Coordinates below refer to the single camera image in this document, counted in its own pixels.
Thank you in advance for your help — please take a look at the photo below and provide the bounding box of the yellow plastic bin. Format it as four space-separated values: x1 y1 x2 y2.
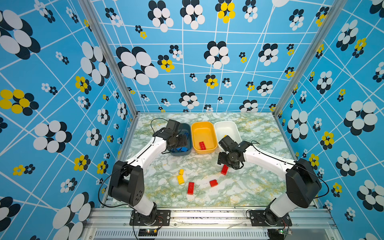
191 122 218 154

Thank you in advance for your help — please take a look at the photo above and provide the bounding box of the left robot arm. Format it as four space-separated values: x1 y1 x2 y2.
108 120 188 224

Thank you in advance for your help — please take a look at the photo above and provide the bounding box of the left corner aluminium post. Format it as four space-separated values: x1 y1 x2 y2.
79 0 138 119

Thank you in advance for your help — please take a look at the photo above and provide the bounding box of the small red lego brick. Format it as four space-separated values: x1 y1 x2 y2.
210 180 218 188

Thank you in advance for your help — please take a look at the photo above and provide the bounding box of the long red lego brick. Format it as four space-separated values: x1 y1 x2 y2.
187 182 195 195

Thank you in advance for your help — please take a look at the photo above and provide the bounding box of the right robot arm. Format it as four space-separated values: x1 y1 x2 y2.
218 136 322 226

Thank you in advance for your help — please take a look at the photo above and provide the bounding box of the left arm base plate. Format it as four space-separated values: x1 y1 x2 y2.
129 210 171 227

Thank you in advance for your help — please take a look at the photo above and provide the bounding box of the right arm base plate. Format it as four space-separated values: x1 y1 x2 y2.
246 210 292 228

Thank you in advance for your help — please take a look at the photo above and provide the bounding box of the yellow lego brick long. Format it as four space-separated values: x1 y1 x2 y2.
177 175 185 185

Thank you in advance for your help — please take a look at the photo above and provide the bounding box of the dark teal plastic bin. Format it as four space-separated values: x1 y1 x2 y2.
169 122 193 157

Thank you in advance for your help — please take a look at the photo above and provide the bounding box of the corner aluminium post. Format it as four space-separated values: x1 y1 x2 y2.
79 0 138 119
273 0 348 120

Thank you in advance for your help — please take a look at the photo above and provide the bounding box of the right corner aluminium post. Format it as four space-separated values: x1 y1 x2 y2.
273 0 348 120

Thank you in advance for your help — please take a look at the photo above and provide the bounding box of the aluminium front rail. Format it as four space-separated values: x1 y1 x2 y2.
81 207 342 240

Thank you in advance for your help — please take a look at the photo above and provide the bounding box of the white plastic bin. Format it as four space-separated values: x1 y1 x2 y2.
214 121 242 143

